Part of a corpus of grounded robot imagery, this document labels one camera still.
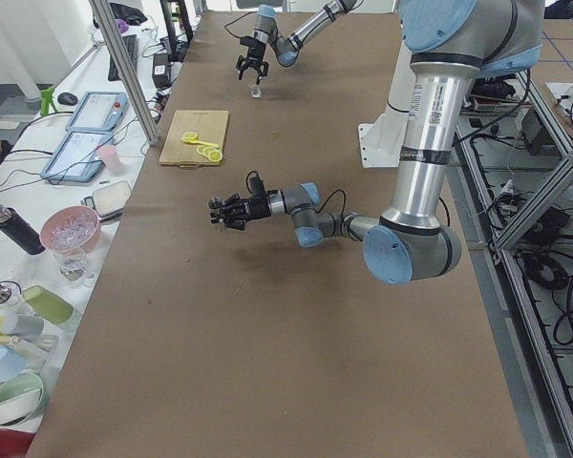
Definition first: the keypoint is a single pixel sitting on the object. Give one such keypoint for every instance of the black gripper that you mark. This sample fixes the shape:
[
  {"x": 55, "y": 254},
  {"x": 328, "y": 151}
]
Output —
[
  {"x": 257, "y": 206},
  {"x": 254, "y": 52}
]

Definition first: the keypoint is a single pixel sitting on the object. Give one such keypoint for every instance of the steel double jigger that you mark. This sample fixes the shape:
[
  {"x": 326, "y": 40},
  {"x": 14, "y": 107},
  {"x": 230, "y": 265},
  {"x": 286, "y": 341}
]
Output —
[{"x": 215, "y": 207}]

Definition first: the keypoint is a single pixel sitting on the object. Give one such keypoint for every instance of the small clear glass beaker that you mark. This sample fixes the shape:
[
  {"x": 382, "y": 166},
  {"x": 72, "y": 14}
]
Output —
[{"x": 256, "y": 91}]

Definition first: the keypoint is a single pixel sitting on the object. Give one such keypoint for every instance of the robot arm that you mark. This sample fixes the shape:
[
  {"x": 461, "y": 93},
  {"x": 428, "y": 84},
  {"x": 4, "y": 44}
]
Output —
[
  {"x": 452, "y": 44},
  {"x": 286, "y": 48}
]

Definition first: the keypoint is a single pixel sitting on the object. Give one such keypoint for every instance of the pink plastic cup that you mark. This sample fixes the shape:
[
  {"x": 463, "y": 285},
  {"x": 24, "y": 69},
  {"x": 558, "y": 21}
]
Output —
[{"x": 108, "y": 155}]

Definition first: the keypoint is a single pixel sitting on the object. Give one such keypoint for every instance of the light blue cup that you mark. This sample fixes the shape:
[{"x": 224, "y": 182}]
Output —
[{"x": 11, "y": 363}]

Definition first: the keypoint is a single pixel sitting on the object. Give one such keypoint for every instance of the lemon slice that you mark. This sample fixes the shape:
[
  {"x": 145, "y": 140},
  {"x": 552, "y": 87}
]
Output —
[
  {"x": 204, "y": 150},
  {"x": 214, "y": 155}
]

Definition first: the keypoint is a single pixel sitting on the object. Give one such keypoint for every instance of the bamboo cutting board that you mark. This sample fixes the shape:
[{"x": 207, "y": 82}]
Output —
[{"x": 190, "y": 129}]

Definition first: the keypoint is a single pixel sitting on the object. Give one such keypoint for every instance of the white digital scale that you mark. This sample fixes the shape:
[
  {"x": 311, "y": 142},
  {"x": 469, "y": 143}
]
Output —
[{"x": 109, "y": 201}]

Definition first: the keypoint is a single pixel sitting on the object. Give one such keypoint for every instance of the pink bowl with ice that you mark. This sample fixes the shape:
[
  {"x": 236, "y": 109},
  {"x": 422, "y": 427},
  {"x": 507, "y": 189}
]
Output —
[{"x": 74, "y": 227}]

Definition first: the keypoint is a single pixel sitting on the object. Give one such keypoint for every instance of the blue teach pendant far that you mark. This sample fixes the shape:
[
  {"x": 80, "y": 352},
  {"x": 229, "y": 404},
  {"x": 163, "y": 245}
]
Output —
[{"x": 98, "y": 111}]

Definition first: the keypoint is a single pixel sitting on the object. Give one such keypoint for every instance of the blue teach pendant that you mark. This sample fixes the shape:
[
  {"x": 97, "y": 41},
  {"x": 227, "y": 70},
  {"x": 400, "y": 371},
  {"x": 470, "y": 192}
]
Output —
[
  {"x": 98, "y": 111},
  {"x": 75, "y": 159}
]

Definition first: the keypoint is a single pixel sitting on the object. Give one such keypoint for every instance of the blue teach pendant near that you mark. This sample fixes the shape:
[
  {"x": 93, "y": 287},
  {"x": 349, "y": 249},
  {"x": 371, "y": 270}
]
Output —
[{"x": 75, "y": 159}]

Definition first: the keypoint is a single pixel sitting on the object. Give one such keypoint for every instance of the clear wine glass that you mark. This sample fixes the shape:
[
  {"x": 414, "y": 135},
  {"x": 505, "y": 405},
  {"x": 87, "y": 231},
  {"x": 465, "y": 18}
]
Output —
[{"x": 73, "y": 265}]

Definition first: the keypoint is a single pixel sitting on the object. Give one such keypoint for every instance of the computer mouse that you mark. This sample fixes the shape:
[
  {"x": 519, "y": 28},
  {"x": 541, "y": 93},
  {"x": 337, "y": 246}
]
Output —
[{"x": 67, "y": 99}]

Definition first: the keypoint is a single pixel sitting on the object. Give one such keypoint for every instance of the green ceramic bottle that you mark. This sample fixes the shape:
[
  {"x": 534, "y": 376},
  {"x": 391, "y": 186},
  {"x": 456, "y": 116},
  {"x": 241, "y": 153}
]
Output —
[{"x": 48, "y": 305}]

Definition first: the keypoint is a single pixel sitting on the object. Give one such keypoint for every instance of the black insulated bottle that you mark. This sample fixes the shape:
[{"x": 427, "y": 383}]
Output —
[{"x": 19, "y": 231}]

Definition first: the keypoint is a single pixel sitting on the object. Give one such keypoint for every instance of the glass dispenser with steel spout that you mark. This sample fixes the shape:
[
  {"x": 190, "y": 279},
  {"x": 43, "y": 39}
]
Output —
[{"x": 10, "y": 293}]

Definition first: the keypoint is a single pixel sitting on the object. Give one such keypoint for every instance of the pale green bowl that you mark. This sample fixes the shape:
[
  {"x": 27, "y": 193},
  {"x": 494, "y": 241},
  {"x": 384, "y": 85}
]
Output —
[{"x": 20, "y": 398}]

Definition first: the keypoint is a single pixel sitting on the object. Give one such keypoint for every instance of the aluminium frame post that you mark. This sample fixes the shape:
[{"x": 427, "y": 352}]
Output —
[{"x": 104, "y": 17}]

